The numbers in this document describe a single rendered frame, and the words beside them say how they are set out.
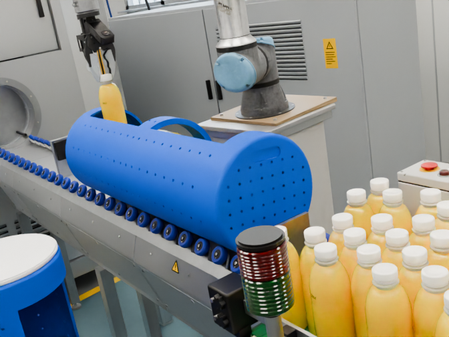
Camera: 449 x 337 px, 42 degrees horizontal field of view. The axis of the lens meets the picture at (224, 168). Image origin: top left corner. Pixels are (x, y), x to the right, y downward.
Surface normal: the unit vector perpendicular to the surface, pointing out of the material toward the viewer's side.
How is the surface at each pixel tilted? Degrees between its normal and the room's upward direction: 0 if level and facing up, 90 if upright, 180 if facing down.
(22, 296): 90
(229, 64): 99
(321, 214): 90
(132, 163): 66
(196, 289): 71
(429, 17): 90
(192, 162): 49
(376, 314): 80
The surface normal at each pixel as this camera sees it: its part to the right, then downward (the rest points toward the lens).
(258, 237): -0.16, -0.94
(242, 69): -0.36, 0.48
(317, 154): 0.67, 0.12
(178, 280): -0.80, -0.03
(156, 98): -0.73, 0.32
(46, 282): 0.87, 0.00
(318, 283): -0.63, 0.10
